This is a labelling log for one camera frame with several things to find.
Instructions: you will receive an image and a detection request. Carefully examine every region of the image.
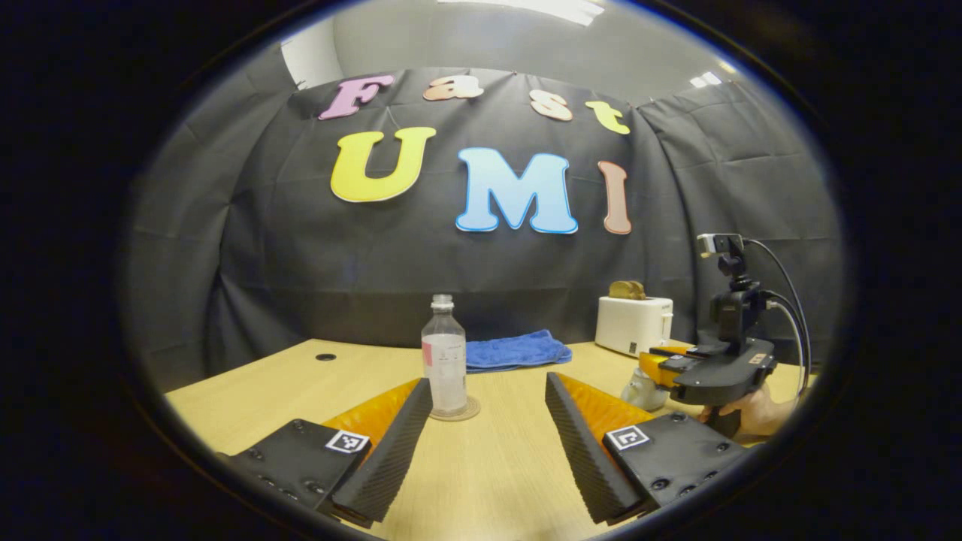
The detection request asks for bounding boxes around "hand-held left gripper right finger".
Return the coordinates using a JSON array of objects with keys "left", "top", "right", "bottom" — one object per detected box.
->
[{"left": 545, "top": 371, "right": 752, "bottom": 525}]

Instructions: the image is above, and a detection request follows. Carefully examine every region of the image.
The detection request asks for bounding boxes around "black cable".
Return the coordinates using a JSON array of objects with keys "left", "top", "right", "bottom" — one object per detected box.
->
[{"left": 744, "top": 239, "right": 814, "bottom": 391}]

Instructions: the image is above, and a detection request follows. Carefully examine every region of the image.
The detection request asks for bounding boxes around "clear plastic water bottle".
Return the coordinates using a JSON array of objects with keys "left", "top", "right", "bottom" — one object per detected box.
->
[{"left": 421, "top": 294, "right": 468, "bottom": 416}]

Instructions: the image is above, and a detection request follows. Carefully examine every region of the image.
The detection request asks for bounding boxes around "round brown coaster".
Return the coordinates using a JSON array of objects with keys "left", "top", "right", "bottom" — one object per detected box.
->
[{"left": 430, "top": 397, "right": 481, "bottom": 422}]

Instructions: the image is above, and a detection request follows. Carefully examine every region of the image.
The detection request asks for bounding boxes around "blue folded towel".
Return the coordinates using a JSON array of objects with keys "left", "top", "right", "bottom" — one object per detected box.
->
[{"left": 464, "top": 330, "right": 573, "bottom": 373}]

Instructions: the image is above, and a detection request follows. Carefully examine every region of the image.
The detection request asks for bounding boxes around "white toaster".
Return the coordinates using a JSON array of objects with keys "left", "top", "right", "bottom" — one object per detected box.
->
[{"left": 594, "top": 295, "right": 675, "bottom": 358}]

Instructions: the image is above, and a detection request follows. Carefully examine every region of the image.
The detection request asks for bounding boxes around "black backdrop cloth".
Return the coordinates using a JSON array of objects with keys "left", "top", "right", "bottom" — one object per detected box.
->
[{"left": 124, "top": 68, "right": 846, "bottom": 376}]

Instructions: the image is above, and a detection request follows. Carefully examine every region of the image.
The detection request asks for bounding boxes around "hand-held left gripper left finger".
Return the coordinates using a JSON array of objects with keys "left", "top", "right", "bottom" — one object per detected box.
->
[{"left": 218, "top": 378, "right": 434, "bottom": 527}]

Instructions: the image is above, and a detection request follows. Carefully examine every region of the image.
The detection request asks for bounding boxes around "white cable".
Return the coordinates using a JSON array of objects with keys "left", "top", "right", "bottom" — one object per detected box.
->
[{"left": 767, "top": 301, "right": 806, "bottom": 385}]

